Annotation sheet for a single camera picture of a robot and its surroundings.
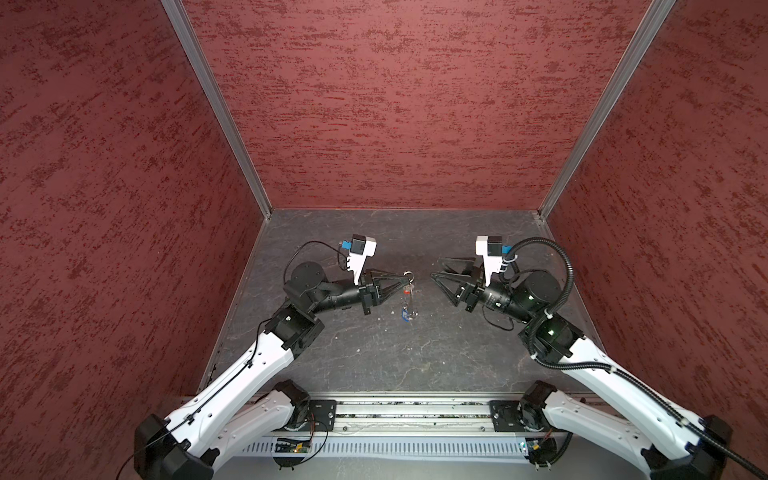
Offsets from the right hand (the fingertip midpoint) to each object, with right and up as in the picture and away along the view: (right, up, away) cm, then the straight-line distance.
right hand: (432, 275), depth 60 cm
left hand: (-5, -2, 0) cm, 6 cm away
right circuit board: (+28, -44, +11) cm, 54 cm away
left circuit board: (-34, -44, +12) cm, 57 cm away
